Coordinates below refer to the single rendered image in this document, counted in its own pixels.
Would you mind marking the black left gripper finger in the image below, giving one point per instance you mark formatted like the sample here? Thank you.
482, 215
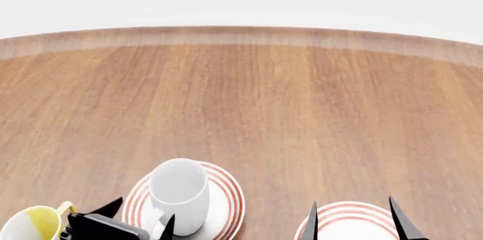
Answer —
109, 207
168, 228

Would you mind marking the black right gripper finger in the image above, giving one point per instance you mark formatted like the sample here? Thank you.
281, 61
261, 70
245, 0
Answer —
312, 223
403, 223

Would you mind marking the white ceramic mug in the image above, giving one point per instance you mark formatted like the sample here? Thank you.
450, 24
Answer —
180, 194

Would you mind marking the white plate with red rings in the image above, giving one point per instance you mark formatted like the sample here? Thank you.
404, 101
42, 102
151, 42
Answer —
351, 223
224, 194

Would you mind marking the yellow and white mug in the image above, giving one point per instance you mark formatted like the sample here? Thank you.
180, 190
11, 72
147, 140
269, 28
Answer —
32, 224

